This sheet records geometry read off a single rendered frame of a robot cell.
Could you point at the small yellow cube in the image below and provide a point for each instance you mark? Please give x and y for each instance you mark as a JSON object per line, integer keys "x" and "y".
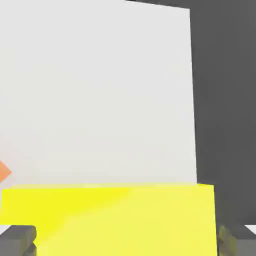
{"x": 124, "y": 220}

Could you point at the small orange cube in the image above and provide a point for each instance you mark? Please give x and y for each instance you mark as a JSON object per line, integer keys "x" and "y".
{"x": 3, "y": 172}

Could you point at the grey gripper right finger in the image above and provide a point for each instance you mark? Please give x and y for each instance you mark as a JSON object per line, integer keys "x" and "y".
{"x": 238, "y": 245}

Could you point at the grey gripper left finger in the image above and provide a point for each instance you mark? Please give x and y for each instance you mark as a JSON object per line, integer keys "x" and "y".
{"x": 17, "y": 240}

